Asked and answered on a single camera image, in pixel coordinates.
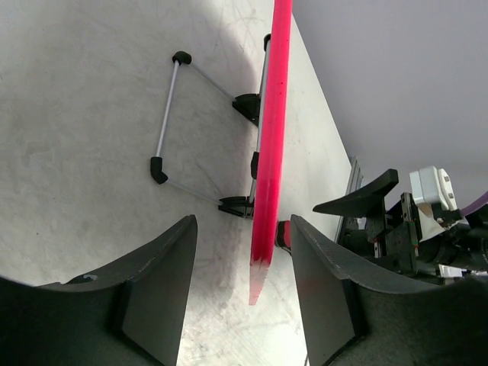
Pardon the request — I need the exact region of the whiteboard wire stand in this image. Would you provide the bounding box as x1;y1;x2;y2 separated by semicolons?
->
149;34;272;221

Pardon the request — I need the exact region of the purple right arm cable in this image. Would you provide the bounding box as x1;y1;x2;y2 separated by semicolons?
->
461;192;488;217

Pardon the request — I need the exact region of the red whiteboard eraser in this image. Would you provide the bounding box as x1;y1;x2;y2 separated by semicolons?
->
274;220;291;254

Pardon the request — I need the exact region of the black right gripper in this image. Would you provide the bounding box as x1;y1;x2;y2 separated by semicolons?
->
313;169;422;275

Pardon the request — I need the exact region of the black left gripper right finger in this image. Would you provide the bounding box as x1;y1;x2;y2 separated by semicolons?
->
291;215;487;365

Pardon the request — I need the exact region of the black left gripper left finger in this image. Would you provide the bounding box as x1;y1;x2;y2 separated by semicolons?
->
1;215;197;365

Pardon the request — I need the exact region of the pink framed whiteboard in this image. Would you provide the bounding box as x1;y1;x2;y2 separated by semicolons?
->
249;1;293;306

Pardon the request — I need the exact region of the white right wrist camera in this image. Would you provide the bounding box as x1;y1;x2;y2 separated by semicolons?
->
409;165;463;242

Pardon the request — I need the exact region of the aluminium mounting rail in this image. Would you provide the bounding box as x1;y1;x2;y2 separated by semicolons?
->
335;156;363;244

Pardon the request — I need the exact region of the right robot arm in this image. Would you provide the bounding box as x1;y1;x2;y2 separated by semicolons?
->
313;165;487;284

